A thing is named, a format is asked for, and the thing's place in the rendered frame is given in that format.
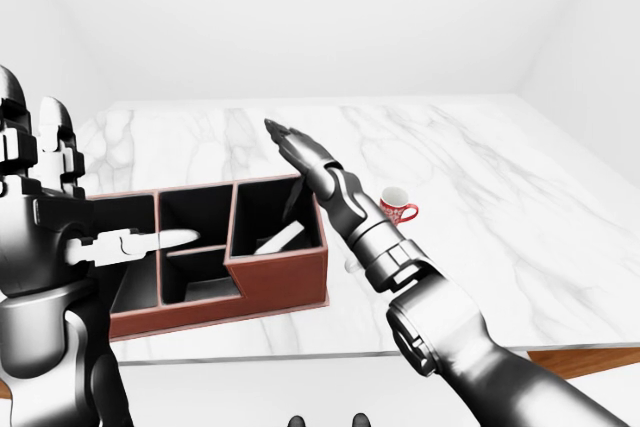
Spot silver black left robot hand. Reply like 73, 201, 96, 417
0, 64, 200, 299

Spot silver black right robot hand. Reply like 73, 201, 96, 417
263, 118, 390, 244

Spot white book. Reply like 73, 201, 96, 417
253, 220, 306, 256

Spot red-brown desk caddy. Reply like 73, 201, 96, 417
93, 174, 331, 341

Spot red patterned mug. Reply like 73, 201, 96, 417
379, 186, 420, 225

